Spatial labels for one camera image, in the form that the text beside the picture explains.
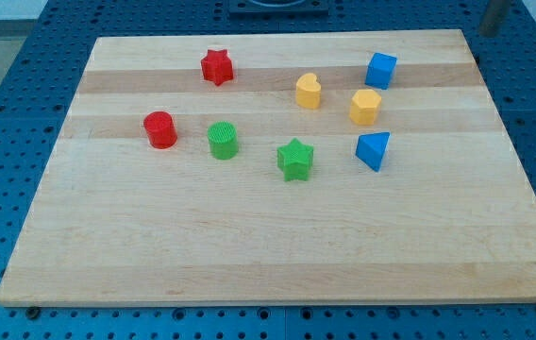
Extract blue cube block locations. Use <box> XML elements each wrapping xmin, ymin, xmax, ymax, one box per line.
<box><xmin>364</xmin><ymin>53</ymin><xmax>397</xmax><ymax>90</ymax></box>

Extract green star block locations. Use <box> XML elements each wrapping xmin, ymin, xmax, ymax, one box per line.
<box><xmin>276</xmin><ymin>138</ymin><xmax>314</xmax><ymax>181</ymax></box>

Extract green cylinder block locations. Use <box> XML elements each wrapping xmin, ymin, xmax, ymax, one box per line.
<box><xmin>207</xmin><ymin>121</ymin><xmax>239</xmax><ymax>160</ymax></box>

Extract light wooden board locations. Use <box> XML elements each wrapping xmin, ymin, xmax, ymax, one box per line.
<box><xmin>0</xmin><ymin>29</ymin><xmax>536</xmax><ymax>307</ymax></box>

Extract yellow heart block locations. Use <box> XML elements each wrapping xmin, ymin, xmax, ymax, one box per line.
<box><xmin>295</xmin><ymin>73</ymin><xmax>322</xmax><ymax>110</ymax></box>

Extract blue triangular prism block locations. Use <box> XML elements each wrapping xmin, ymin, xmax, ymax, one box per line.
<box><xmin>355</xmin><ymin>131</ymin><xmax>391</xmax><ymax>172</ymax></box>

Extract yellow hexagon block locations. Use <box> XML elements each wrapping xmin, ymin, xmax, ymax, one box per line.
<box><xmin>349</xmin><ymin>89</ymin><xmax>382</xmax><ymax>126</ymax></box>

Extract red cylinder block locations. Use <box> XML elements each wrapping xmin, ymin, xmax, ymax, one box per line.
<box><xmin>142</xmin><ymin>111</ymin><xmax>177</xmax><ymax>149</ymax></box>

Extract red star block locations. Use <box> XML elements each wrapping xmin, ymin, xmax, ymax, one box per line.
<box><xmin>200</xmin><ymin>49</ymin><xmax>234</xmax><ymax>86</ymax></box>

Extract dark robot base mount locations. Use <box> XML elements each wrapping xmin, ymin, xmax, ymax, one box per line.
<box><xmin>226</xmin><ymin>0</ymin><xmax>329</xmax><ymax>16</ymax></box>

